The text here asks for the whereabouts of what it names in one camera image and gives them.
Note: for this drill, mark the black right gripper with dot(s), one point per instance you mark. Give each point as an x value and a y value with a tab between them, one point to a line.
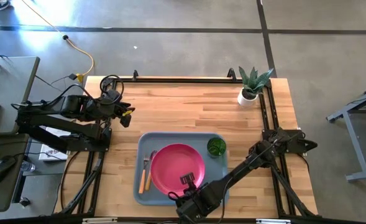
192	192

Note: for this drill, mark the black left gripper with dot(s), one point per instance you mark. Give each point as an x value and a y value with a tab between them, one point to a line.
114	105

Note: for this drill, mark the blue plastic tray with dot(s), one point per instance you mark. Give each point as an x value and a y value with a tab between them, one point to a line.
158	143

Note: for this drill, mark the green faceted plastic cup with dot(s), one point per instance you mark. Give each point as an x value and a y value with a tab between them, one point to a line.
217	147

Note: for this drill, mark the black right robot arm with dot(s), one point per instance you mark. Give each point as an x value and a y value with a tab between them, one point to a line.
241	168

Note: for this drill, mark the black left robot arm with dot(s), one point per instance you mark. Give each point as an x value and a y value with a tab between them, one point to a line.
61	124

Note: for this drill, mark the yellow black power connector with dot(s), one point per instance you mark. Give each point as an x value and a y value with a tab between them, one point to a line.
77	77

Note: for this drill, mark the white printed box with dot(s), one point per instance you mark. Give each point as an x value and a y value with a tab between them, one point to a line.
50	155

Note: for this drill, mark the silver metal strip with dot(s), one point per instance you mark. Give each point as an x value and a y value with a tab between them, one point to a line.
272	221
98	220

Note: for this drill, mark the black floor plug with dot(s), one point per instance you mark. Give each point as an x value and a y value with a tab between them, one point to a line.
65	37

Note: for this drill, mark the green plant in white pot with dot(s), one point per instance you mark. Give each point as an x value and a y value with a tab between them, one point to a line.
248	99

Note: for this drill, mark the clear water bottle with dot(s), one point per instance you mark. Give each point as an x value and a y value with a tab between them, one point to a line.
28	167

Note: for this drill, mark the grey desk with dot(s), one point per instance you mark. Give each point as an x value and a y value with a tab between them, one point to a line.
11	87

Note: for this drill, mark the black caster wheel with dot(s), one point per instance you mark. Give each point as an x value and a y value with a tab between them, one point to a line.
25	202

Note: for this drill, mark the black computer mouse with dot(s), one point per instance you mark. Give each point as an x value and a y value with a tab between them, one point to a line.
2	169

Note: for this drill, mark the dark side desk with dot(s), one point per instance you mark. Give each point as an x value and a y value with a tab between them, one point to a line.
2	196

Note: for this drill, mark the grey metal table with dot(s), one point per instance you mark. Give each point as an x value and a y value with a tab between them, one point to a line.
356	152

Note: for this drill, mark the black frame bracket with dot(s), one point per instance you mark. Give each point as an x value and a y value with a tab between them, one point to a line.
231	74
135	75

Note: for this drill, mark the black aluminium table frame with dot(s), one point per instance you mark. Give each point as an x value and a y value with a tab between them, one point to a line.
185	80

